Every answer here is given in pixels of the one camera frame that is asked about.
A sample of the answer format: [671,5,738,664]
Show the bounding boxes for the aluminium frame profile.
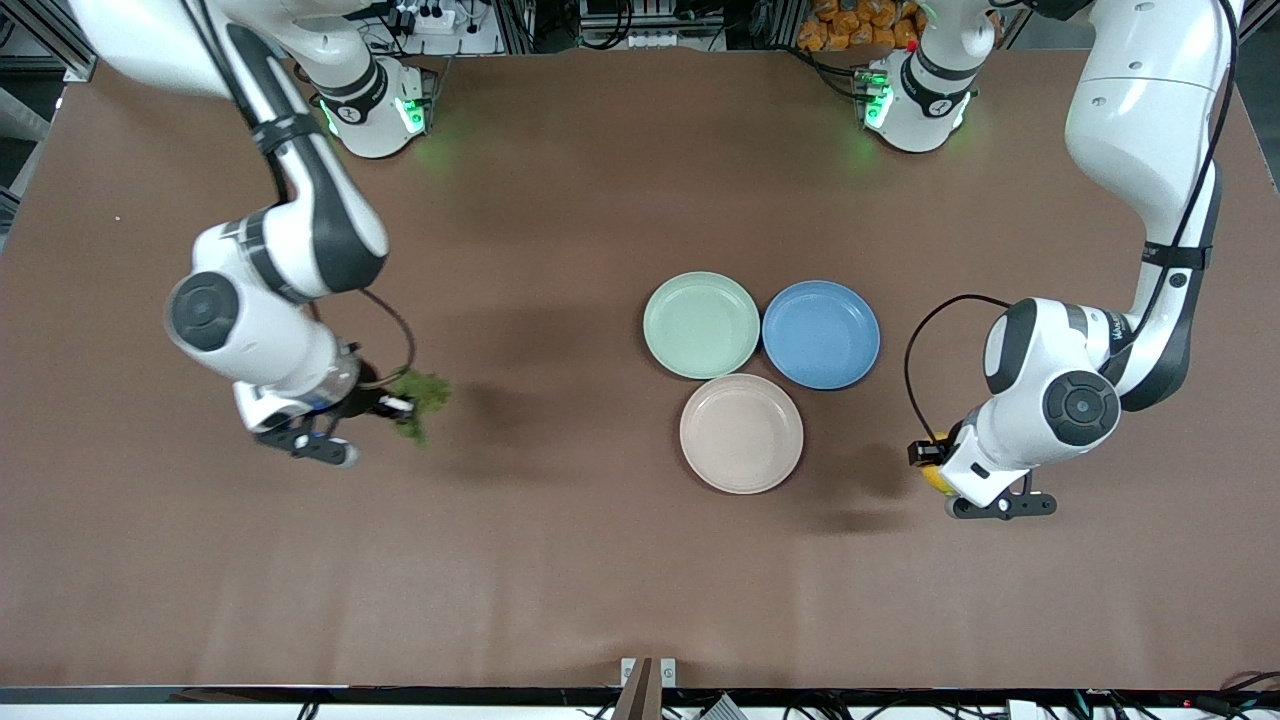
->
[0,0,96,83]

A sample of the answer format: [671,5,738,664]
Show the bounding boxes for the yellow lemon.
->
[920,432,956,494]

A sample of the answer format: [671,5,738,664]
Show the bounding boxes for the metal bracket with post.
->
[612,657,678,720]

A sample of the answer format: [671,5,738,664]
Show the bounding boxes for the blue plate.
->
[761,280,882,391]

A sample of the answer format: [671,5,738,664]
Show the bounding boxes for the green lettuce leaf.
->
[388,367,453,448]

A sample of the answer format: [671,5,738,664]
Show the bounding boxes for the white power strip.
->
[398,3,459,37]

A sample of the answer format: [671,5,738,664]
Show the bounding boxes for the pile of orange fruits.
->
[797,0,923,53]

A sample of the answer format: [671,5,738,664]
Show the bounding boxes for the beige plate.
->
[679,373,804,495]

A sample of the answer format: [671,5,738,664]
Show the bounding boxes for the light green plate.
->
[643,271,762,381]

